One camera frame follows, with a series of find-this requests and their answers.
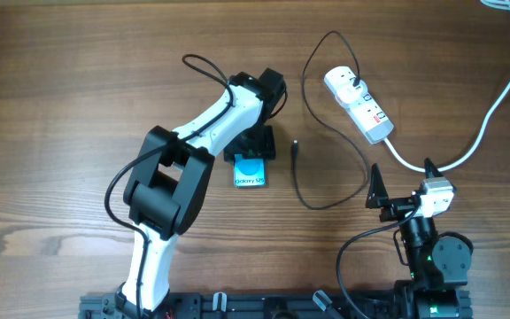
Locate black USB charging cable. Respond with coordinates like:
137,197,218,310
291,29,371,211

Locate white power strip cord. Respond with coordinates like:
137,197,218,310
382,0,510,174

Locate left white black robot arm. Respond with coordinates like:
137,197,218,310
115,68,287,318

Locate turquoise screen Galaxy smartphone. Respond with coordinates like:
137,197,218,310
234,154,267,188

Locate right black camera cable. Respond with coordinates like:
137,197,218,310
335,204,422,319

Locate white USB charger plug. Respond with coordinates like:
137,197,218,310
334,81,368,108

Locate white two-socket power strip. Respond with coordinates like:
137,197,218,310
324,66,394,144

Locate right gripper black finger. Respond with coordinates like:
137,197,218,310
366,164,389,209
424,158,444,179

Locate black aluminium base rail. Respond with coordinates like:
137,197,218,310
77,290,474,319

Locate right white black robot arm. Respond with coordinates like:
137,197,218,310
366,159,474,319

